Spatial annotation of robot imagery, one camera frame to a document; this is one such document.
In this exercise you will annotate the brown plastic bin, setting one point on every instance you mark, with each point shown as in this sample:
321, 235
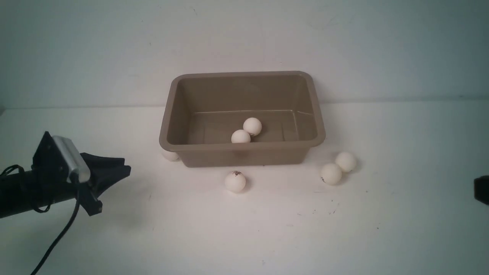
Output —
203, 110

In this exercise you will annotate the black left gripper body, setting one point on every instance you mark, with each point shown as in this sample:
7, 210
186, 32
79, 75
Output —
51, 172

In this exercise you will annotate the white table-tennis ball with logo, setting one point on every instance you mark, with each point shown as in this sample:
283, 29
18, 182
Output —
235, 181

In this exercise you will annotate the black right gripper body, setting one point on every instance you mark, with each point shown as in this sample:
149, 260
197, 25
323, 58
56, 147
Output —
481, 189

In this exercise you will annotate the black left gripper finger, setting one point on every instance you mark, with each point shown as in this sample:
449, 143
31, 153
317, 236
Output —
105, 172

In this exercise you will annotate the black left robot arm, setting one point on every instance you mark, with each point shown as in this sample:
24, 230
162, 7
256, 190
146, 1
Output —
18, 192

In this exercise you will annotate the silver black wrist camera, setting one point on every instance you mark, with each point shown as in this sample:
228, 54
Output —
78, 170

